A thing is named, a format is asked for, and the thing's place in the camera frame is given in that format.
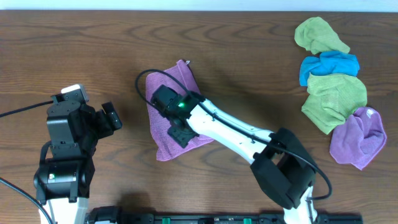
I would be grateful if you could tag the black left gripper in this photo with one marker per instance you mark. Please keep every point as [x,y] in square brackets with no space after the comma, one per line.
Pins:
[103,117]

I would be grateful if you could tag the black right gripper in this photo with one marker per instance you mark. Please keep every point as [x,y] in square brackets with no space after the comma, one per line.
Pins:
[180,139]

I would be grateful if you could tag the purple cloth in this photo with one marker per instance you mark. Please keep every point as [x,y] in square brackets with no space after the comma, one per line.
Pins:
[359,139]
[168,149]

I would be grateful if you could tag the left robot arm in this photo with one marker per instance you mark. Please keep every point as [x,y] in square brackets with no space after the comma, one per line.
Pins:
[66,166]

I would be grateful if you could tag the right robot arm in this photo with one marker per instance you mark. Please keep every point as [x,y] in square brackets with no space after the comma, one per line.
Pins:
[280,164]

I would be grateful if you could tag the lower green cloth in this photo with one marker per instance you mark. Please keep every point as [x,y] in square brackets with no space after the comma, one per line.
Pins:
[332,99]

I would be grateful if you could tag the green cloth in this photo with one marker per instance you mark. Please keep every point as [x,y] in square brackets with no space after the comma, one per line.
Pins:
[317,36]
[332,99]

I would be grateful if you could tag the upper green cloth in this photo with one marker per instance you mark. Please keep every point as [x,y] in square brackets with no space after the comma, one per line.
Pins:
[317,36]

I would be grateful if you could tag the blue cloth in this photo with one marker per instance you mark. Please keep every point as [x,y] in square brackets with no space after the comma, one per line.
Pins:
[328,63]

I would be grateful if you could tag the purple cloth in pile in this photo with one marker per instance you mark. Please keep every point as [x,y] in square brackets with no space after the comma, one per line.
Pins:
[359,139]

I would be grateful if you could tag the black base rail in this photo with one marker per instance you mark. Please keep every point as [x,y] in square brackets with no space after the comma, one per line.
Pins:
[115,215]

